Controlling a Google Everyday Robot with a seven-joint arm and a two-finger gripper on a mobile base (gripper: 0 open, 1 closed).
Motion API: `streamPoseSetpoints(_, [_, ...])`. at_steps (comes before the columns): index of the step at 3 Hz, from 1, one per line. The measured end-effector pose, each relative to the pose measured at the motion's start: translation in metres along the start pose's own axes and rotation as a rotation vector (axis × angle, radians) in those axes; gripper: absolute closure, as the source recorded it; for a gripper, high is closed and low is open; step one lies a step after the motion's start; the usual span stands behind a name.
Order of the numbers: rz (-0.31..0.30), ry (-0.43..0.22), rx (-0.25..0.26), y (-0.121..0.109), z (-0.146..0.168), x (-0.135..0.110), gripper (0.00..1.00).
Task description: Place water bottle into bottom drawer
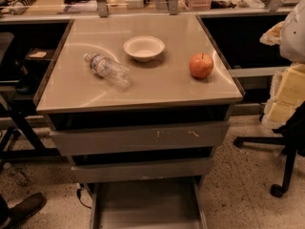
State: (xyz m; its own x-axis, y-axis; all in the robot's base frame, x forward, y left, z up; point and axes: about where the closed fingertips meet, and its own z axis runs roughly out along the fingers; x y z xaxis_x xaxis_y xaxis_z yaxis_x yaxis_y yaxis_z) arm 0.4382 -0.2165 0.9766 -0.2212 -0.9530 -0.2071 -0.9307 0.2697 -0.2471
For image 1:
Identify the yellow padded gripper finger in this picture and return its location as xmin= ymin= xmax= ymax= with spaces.
xmin=275 ymin=63 xmax=305 ymax=107
xmin=262 ymin=99 xmax=295 ymax=129

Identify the clear plastic water bottle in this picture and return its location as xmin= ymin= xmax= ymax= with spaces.
xmin=84 ymin=52 xmax=131 ymax=89

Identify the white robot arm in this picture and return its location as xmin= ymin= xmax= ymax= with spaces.
xmin=259 ymin=0 xmax=305 ymax=129

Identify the top grey drawer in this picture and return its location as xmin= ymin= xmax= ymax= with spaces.
xmin=51 ymin=121 xmax=229 ymax=156

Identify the grey drawer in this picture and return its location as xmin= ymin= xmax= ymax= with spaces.
xmin=51 ymin=121 xmax=229 ymax=156
xmin=71 ymin=157 xmax=213 ymax=183

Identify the middle grey drawer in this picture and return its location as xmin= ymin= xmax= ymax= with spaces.
xmin=71 ymin=157 xmax=213 ymax=183

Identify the open bottom drawer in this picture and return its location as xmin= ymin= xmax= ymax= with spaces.
xmin=90 ymin=177 xmax=208 ymax=229

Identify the grey drawer cabinet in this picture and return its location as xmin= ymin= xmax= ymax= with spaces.
xmin=32 ymin=13 xmax=246 ymax=229

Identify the black office chair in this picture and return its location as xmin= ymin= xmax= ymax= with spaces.
xmin=234 ymin=102 xmax=305 ymax=198

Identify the red apple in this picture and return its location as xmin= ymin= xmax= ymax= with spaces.
xmin=189 ymin=52 xmax=214 ymax=79

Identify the white paper bowl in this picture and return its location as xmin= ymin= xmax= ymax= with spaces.
xmin=123 ymin=36 xmax=165 ymax=62

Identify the dark shoe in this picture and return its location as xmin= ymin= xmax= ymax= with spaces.
xmin=0 ymin=193 xmax=46 ymax=229

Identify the black cable on floor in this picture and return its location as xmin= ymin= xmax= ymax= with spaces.
xmin=75 ymin=183 xmax=93 ymax=210

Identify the black desk frame left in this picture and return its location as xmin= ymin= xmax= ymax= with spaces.
xmin=0 ymin=86 xmax=61 ymax=164

